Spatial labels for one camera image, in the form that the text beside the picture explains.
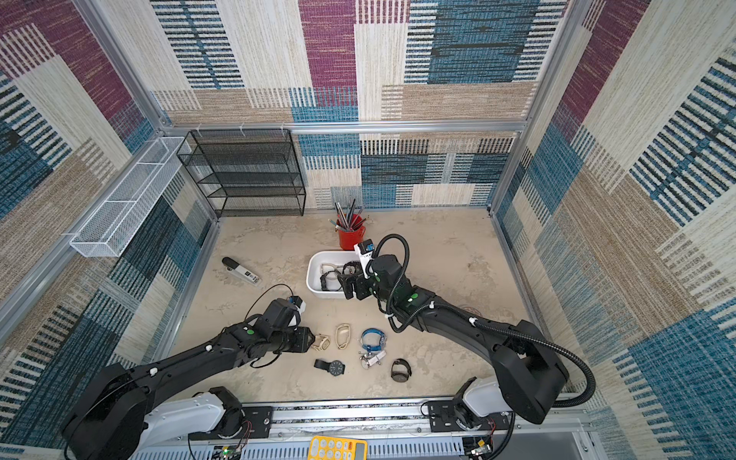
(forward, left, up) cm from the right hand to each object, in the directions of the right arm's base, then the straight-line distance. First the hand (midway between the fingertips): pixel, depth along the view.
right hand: (358, 273), depth 83 cm
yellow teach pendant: (-39, +9, -15) cm, 43 cm away
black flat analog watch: (-21, +7, -15) cm, 27 cm away
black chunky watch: (+4, +12, -11) cm, 17 cm away
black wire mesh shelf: (+45, +43, +2) cm, 62 cm away
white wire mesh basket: (+1, +60, +18) cm, 62 cm away
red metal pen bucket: (+24, +4, -9) cm, 26 cm away
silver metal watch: (-19, -3, -14) cm, 24 cm away
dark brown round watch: (-22, -12, -16) cm, 30 cm away
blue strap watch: (-16, -4, -16) cm, 23 cm away
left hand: (-13, +14, -14) cm, 24 cm away
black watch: (+10, +1, -11) cm, 15 cm away
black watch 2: (-8, +2, +9) cm, 12 cm away
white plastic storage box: (+11, +13, -15) cm, 23 cm away
